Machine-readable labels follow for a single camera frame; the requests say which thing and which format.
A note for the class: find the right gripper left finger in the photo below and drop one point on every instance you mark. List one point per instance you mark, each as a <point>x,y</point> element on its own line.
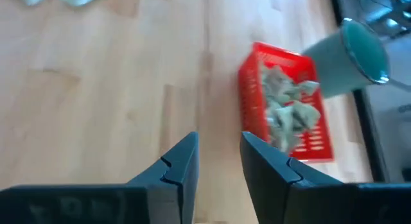
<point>180,172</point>

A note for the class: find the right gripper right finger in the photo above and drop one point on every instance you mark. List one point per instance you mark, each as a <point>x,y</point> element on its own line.
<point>273,185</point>

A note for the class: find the red plastic basket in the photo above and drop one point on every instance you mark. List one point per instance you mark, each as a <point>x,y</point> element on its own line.
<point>253,99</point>

